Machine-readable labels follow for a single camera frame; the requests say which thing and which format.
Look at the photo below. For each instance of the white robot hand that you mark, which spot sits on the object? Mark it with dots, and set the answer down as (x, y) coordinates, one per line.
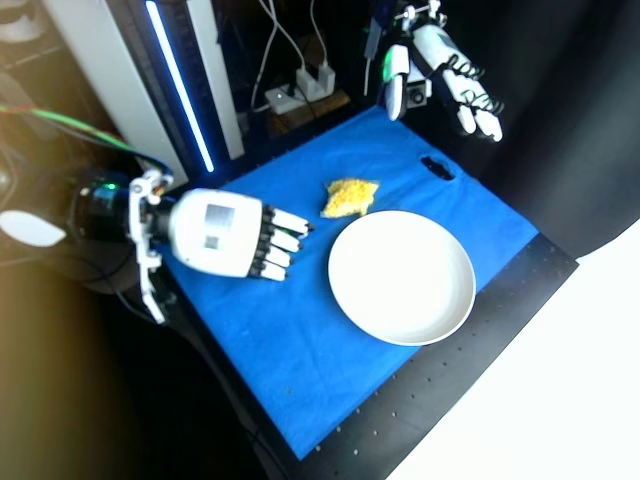
(215, 235)
(435, 47)

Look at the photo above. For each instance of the yellow sponge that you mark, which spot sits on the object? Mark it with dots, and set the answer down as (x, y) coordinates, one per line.
(347, 197)

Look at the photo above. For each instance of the white round plate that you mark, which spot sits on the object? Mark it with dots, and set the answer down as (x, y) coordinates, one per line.
(400, 275)

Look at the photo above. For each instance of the white plug adapter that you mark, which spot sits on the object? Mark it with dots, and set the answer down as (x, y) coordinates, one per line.
(315, 77)

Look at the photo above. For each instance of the blue cloth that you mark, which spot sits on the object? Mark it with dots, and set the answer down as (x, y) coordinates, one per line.
(290, 340)

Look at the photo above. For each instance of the black backdrop curtain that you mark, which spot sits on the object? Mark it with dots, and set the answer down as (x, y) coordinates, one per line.
(565, 125)

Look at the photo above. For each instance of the white power strip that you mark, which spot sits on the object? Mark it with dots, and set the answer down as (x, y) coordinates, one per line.
(282, 97)

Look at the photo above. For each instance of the white pillar with blue light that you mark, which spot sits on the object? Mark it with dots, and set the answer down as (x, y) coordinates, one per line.
(125, 75)

